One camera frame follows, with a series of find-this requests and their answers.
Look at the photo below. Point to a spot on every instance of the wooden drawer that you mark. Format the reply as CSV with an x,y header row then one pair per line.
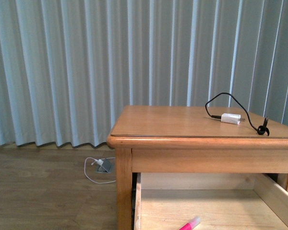
x,y
222,201

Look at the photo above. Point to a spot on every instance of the pink marker with white caps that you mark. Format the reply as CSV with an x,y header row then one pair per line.
x,y
191,224

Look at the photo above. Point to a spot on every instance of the open metal floor socket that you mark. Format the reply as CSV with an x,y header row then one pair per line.
x,y
104,166

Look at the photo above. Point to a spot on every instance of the white power adapter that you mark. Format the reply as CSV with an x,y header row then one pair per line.
x,y
232,118

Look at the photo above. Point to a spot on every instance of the pale pleated curtain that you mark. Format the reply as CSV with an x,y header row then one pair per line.
x,y
68,67

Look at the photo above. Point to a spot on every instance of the wooden nightstand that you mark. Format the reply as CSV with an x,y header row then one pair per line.
x,y
174,139

